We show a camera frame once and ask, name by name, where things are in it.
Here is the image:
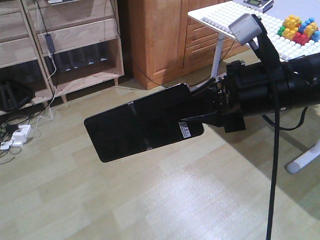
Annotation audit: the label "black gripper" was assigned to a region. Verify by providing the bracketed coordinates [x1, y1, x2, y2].
[181, 60, 275, 133]

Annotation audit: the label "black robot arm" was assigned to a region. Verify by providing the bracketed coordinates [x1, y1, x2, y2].
[181, 53, 320, 133]

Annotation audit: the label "white desk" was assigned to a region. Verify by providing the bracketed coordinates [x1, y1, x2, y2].
[186, 0, 320, 175]

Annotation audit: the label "brown wooden cabinet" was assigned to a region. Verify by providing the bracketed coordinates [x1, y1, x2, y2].
[117, 0, 253, 91]

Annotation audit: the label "white building block baseplate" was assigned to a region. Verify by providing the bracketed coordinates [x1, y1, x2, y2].
[200, 0, 320, 60]

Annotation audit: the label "digital scale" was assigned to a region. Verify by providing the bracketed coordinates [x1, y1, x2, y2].
[240, 0, 274, 13]

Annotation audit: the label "colourful building blocks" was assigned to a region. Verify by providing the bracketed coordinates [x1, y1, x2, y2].
[277, 15, 320, 46]

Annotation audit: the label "light wooden shelf unit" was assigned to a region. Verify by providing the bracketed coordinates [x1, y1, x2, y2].
[0, 0, 124, 109]

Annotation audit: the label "grey usb hub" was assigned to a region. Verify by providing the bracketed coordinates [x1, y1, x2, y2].
[44, 33, 56, 54]

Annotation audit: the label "white power strip with plugs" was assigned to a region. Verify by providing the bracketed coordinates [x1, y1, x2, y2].
[0, 124, 32, 151]

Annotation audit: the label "black bag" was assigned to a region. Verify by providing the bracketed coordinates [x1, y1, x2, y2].
[0, 79, 35, 113]

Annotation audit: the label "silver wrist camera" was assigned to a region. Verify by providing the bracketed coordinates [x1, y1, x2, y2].
[228, 13, 265, 45]

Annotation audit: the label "black camera cable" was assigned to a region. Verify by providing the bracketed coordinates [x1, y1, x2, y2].
[259, 24, 313, 240]

